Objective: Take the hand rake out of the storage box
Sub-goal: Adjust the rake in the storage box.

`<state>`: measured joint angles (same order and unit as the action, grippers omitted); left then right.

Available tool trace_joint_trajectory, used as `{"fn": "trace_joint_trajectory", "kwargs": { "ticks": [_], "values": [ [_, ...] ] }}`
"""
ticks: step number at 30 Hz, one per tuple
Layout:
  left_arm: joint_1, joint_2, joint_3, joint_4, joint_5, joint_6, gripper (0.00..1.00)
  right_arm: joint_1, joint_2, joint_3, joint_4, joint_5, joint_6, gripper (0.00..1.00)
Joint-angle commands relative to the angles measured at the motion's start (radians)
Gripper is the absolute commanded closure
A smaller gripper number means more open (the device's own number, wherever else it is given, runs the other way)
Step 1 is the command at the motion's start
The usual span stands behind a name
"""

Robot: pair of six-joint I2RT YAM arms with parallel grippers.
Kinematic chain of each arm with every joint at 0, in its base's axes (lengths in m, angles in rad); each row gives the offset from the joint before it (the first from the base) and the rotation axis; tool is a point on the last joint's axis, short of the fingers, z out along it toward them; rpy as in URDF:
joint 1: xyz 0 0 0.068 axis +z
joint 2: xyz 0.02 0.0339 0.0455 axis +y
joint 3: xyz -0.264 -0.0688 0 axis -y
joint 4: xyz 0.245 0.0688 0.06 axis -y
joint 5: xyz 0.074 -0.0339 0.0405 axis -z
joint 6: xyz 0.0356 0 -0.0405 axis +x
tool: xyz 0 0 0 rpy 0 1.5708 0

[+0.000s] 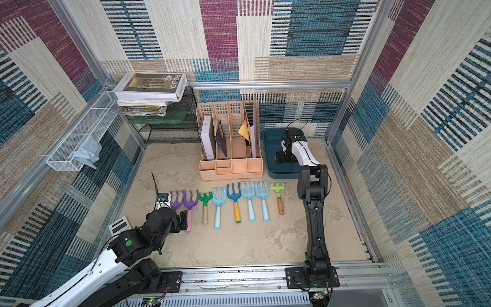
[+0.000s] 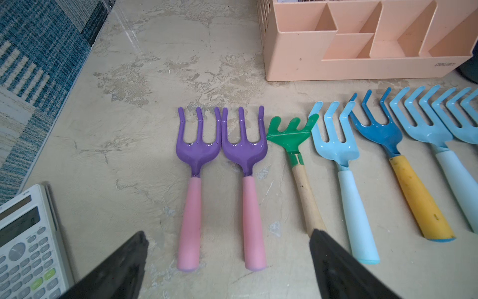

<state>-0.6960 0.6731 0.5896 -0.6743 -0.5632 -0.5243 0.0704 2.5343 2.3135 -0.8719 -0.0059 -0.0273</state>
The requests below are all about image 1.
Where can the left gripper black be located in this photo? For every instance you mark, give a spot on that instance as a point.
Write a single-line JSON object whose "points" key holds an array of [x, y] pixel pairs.
{"points": [[176, 222]]}

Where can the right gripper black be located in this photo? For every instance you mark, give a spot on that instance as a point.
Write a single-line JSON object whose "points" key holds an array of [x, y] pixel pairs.
{"points": [[282, 155]]}

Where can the purple rake pink handle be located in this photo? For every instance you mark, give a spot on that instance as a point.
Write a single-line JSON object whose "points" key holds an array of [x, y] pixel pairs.
{"points": [[176, 200], [190, 199]]}

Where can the teal plastic storage box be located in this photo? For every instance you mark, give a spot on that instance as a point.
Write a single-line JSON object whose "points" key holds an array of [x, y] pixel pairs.
{"points": [[272, 138]]}

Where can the green rake wooden handle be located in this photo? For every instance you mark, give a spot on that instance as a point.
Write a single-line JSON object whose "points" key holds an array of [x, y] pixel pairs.
{"points": [[205, 198]]}

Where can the large light blue rake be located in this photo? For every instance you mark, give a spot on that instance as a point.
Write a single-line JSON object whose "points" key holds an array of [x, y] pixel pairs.
{"points": [[219, 199]]}

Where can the blue tool yellow handle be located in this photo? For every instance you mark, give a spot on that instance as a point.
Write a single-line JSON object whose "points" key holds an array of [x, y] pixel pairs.
{"points": [[234, 196]]}

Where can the lime fork wooden handle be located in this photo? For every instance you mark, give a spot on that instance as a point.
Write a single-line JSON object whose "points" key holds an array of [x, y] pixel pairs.
{"points": [[278, 188]]}

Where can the light blue fork white handle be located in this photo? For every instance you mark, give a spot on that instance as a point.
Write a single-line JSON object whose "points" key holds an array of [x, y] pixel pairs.
{"points": [[262, 192]]}

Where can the light blue rake white handle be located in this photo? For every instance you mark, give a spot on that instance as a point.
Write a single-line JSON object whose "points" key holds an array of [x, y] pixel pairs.
{"points": [[248, 193]]}

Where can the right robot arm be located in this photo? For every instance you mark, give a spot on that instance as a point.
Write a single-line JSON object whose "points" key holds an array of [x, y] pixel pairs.
{"points": [[312, 189]]}

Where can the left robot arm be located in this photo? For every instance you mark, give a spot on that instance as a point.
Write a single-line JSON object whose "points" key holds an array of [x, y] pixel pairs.
{"points": [[124, 267]]}

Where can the yellow paper folder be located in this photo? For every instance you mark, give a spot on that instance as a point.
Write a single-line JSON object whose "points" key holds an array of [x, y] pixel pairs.
{"points": [[244, 130]]}

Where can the white calculator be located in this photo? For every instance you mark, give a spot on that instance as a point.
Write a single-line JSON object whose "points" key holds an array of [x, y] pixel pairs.
{"points": [[119, 226]]}

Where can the pink plastic desk organizer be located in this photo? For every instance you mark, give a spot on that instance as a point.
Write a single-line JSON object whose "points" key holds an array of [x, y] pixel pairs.
{"points": [[239, 164]]}

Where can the dark navy notebook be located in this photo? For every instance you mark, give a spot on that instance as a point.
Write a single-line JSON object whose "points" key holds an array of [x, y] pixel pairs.
{"points": [[221, 139]]}

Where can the white grey book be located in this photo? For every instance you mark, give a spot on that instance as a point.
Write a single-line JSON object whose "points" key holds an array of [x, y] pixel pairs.
{"points": [[207, 136]]}

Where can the black mesh shelf rack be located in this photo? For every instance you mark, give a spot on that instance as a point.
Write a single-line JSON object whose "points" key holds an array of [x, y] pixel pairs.
{"points": [[186, 132]]}

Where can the green folder on shelf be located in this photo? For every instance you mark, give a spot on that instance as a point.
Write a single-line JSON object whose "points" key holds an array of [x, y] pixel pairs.
{"points": [[172, 118]]}

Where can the stack of magazines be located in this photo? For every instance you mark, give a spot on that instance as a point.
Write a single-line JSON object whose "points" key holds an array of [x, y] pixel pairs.
{"points": [[140, 108]]}

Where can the crumpled plastic bag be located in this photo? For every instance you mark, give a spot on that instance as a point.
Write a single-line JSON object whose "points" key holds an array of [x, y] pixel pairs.
{"points": [[89, 152]]}

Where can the white folio book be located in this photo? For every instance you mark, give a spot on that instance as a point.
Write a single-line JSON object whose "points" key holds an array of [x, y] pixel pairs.
{"points": [[145, 86]]}

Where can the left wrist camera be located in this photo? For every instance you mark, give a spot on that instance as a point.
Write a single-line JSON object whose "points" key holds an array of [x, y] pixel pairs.
{"points": [[162, 200]]}

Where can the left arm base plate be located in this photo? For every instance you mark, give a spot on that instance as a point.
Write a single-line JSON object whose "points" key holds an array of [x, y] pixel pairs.
{"points": [[170, 282]]}

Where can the white wire wall basket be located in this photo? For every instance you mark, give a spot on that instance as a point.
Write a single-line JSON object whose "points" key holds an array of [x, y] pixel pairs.
{"points": [[93, 123]]}

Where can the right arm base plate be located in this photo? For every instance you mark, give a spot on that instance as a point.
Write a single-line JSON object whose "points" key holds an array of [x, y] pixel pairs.
{"points": [[296, 278]]}

